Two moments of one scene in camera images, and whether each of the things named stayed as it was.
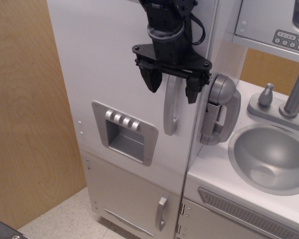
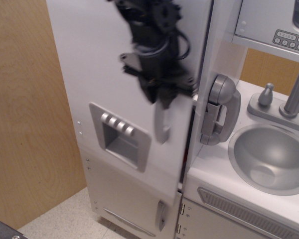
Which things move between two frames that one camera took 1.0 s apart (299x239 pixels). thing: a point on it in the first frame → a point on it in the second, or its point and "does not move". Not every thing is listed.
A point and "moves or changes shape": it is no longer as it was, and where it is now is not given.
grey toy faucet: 297,94 does not move
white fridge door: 154,135 does not move
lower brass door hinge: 178,228 does not move
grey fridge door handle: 172,101 moves or changes shape
